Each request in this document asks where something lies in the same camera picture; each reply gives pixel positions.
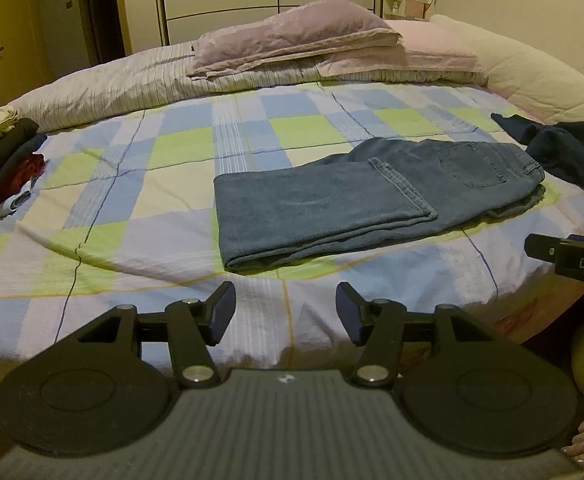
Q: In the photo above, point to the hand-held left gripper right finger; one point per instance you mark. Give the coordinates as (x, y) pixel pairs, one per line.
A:
(351, 315)

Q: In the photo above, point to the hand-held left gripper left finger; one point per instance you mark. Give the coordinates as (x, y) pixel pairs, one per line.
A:
(219, 315)

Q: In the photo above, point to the navy sweater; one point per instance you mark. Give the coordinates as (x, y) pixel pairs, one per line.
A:
(566, 150)

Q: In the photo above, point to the blue jeans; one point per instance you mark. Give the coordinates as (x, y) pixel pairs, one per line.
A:
(322, 210)

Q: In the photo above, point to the stack of folded clothes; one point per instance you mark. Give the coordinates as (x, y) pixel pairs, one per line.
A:
(7, 170)

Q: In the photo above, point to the round bed with checkered sheet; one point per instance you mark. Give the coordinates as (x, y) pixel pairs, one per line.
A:
(172, 240)

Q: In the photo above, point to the cream padded headboard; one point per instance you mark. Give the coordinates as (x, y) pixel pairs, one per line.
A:
(536, 80)

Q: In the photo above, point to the pink pillow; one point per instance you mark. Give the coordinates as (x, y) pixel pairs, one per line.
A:
(431, 45)

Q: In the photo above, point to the white striped pillow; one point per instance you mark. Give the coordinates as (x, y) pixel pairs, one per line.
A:
(122, 85)

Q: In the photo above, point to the pink tissue box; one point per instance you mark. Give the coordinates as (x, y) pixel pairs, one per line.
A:
(415, 9)

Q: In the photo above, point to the mauve pillow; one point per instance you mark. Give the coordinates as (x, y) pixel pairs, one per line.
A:
(297, 30)

